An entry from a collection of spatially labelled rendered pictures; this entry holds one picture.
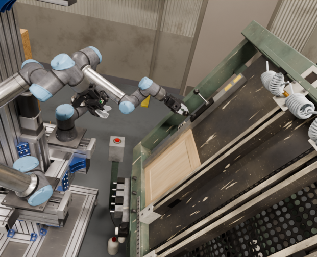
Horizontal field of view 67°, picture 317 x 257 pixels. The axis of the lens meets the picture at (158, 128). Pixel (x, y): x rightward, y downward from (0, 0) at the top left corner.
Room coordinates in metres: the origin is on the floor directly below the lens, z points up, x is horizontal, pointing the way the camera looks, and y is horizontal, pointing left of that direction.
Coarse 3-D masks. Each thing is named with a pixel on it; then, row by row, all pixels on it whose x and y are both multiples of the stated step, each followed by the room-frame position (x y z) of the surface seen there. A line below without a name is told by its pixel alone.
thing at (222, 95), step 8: (232, 80) 1.36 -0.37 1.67; (240, 80) 1.32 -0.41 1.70; (224, 88) 1.35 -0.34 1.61; (232, 88) 1.32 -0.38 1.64; (216, 96) 1.33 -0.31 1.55; (224, 96) 1.31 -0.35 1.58; (216, 104) 1.30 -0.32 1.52; (208, 112) 1.30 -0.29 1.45; (200, 120) 1.29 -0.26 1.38; (184, 128) 1.28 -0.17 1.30; (176, 136) 1.27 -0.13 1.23; (168, 144) 1.26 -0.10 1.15; (160, 152) 1.25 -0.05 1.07; (152, 160) 1.24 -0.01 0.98; (144, 168) 1.23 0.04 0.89
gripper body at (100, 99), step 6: (90, 84) 0.85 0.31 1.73; (90, 90) 0.82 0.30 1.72; (96, 90) 0.85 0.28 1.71; (102, 90) 0.89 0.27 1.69; (90, 96) 0.85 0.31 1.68; (96, 96) 0.84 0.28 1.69; (102, 96) 0.87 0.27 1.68; (108, 96) 0.90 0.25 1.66; (84, 102) 0.84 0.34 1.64; (90, 102) 0.83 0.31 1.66; (96, 102) 0.83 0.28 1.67; (102, 102) 0.86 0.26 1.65; (90, 108) 0.85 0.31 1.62; (96, 108) 0.86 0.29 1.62; (102, 108) 0.84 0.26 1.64
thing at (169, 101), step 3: (168, 96) 1.24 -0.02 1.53; (165, 99) 1.24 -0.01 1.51; (168, 99) 1.23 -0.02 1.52; (171, 99) 1.22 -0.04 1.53; (165, 102) 1.22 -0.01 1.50; (168, 102) 1.21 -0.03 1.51; (171, 102) 1.21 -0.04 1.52; (174, 102) 1.20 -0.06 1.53; (177, 102) 1.19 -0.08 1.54; (168, 105) 1.20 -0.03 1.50; (171, 105) 1.20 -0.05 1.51; (174, 105) 1.19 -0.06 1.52; (177, 105) 1.18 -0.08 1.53; (180, 105) 1.18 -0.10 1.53; (174, 108) 1.17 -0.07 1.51; (177, 108) 1.17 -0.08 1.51; (177, 111) 1.17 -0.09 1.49
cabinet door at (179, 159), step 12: (180, 144) 1.21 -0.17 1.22; (192, 144) 1.13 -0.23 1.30; (168, 156) 1.18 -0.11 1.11; (180, 156) 1.11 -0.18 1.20; (192, 156) 1.05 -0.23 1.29; (156, 168) 1.16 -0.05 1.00; (168, 168) 1.08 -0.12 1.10; (180, 168) 1.02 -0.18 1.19; (192, 168) 0.97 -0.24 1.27; (156, 180) 1.06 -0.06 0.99; (168, 180) 1.00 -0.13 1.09; (180, 180) 0.94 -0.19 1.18; (156, 192) 0.97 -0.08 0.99
